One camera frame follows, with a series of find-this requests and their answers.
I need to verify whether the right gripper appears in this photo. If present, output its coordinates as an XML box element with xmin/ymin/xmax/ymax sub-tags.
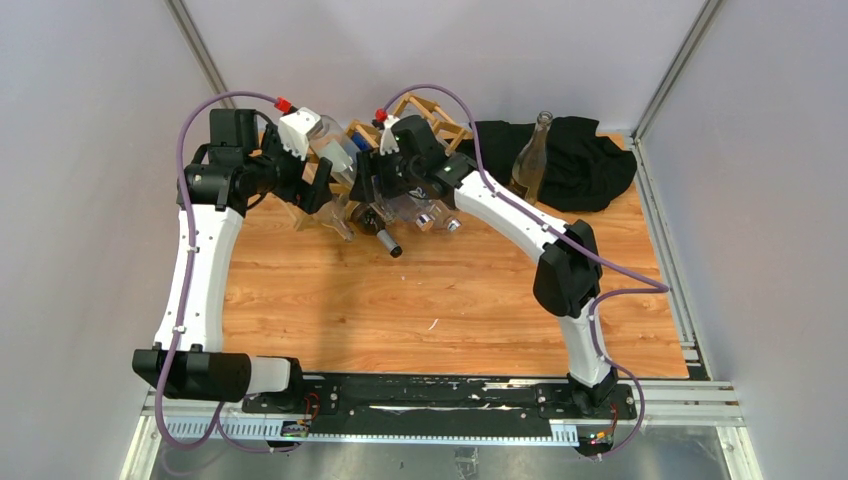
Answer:
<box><xmin>349</xmin><ymin>145</ymin><xmax>423</xmax><ymax>205</ymax></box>

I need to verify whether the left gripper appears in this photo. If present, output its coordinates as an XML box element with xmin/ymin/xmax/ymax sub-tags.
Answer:
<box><xmin>244</xmin><ymin>125</ymin><xmax>331</xmax><ymax>213</ymax></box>

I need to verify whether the clear bottle black gold label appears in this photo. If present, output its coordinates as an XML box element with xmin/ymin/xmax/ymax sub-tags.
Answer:
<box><xmin>508</xmin><ymin>111</ymin><xmax>554</xmax><ymax>205</ymax></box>

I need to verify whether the clear bottle pale label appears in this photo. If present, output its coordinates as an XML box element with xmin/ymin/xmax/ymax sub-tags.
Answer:
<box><xmin>306</xmin><ymin>109</ymin><xmax>360</xmax><ymax>194</ymax></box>

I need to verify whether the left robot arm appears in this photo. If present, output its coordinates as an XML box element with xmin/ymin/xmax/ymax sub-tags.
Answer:
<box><xmin>132</xmin><ymin>107</ymin><xmax>332</xmax><ymax>413</ymax></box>

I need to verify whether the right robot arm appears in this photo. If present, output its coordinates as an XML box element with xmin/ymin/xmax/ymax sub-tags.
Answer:
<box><xmin>351</xmin><ymin>109</ymin><xmax>618</xmax><ymax>418</ymax></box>

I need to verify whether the small clear bottle lower left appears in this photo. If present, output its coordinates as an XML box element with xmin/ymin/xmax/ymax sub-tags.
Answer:
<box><xmin>311</xmin><ymin>198</ymin><xmax>355</xmax><ymax>242</ymax></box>

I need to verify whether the dark brown wine bottle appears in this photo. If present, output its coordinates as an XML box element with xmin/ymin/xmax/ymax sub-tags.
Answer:
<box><xmin>350</xmin><ymin>203</ymin><xmax>403</xmax><ymax>258</ymax></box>

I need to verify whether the blue square bottle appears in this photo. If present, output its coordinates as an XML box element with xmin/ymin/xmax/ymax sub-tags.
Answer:
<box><xmin>394</xmin><ymin>194</ymin><xmax>435</xmax><ymax>231</ymax></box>
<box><xmin>351</xmin><ymin>133</ymin><xmax>462</xmax><ymax>232</ymax></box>

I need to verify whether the wooden wine rack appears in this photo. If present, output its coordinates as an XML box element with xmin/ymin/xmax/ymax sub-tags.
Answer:
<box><xmin>274</xmin><ymin>93</ymin><xmax>471</xmax><ymax>220</ymax></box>

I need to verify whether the black cloth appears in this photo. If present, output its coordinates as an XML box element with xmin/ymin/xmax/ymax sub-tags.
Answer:
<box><xmin>476</xmin><ymin>116</ymin><xmax>637</xmax><ymax>212</ymax></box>

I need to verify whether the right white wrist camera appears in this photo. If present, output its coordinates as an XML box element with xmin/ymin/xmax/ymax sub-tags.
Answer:
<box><xmin>379</xmin><ymin>114</ymin><xmax>400</xmax><ymax>155</ymax></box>

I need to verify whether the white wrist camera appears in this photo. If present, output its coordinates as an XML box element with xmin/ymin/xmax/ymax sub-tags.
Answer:
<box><xmin>278</xmin><ymin>107</ymin><xmax>321</xmax><ymax>161</ymax></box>
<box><xmin>379</xmin><ymin>114</ymin><xmax>400</xmax><ymax>155</ymax></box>

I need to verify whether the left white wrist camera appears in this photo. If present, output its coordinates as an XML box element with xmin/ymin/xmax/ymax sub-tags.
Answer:
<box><xmin>278</xmin><ymin>107</ymin><xmax>321</xmax><ymax>161</ymax></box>

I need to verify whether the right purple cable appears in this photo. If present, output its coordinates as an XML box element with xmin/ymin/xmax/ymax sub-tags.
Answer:
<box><xmin>374</xmin><ymin>84</ymin><xmax>670</xmax><ymax>462</ymax></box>

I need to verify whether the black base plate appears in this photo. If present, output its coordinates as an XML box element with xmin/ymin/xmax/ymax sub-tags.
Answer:
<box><xmin>242</xmin><ymin>372</ymin><xmax>641</xmax><ymax>441</ymax></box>

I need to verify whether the aluminium rail frame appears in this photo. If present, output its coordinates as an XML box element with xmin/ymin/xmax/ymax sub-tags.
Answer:
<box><xmin>121</xmin><ymin>372</ymin><xmax>762</xmax><ymax>479</ymax></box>

